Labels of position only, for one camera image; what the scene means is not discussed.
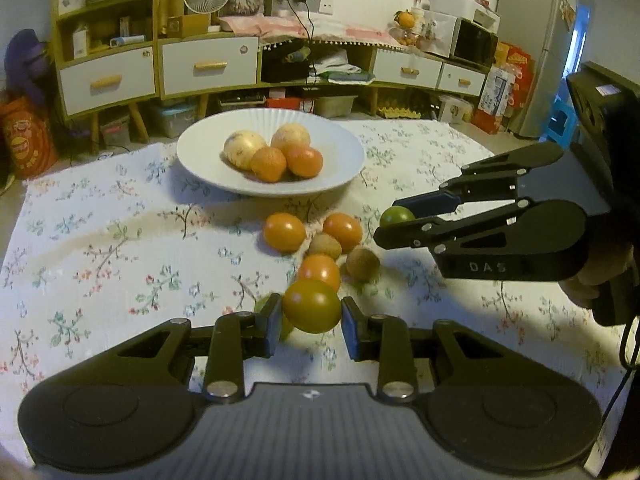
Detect purple plush toy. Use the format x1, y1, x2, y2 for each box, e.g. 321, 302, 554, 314
4, 29, 50, 106

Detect pale yellow speckled fruit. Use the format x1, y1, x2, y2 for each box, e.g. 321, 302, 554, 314
270, 122, 311, 153

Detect red storage box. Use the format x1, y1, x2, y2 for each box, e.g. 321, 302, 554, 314
266, 96, 314, 114

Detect rough orange mandarin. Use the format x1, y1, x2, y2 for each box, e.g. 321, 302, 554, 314
285, 144, 324, 179

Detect pink cloth on shelf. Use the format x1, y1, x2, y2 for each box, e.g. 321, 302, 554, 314
220, 15, 401, 49

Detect smooth orange persimmon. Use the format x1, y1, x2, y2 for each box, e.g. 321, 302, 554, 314
297, 254, 342, 292

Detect smooth orange tomato fruit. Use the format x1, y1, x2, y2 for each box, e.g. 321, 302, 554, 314
262, 212, 307, 254

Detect green lime fruit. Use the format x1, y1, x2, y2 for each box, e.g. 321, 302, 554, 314
254, 294, 294, 341

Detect white microwave oven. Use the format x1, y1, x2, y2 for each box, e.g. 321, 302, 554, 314
416, 11, 498, 66

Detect dark yellow-green tomato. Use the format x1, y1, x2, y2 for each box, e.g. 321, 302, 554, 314
282, 280, 342, 334

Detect clear plastic storage bin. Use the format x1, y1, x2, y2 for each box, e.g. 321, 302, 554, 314
150, 102, 198, 139

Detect person's right hand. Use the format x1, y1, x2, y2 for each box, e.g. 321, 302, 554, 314
559, 246, 634, 309

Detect brown kiwi fruit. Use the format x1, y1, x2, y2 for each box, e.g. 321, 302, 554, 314
345, 247, 381, 282

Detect silver refrigerator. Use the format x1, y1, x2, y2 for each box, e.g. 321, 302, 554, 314
497, 0, 579, 139

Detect pale yellow round fruit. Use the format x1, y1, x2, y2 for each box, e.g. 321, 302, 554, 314
222, 130, 267, 171

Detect low wooden tv console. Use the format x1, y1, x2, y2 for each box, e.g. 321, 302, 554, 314
257, 38, 488, 110

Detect smooth orange round fruit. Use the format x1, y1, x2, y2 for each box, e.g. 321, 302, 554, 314
322, 212, 362, 252

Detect red orange printed bucket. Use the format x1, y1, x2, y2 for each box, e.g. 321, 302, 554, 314
1, 96, 58, 180

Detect white ribbed plate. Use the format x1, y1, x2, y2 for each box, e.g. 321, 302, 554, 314
177, 108, 364, 197

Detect floral white tablecloth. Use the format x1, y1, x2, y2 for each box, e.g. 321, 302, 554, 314
1, 120, 626, 470

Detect wooden cabinet white drawers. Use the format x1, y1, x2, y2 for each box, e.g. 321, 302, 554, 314
51, 0, 259, 153

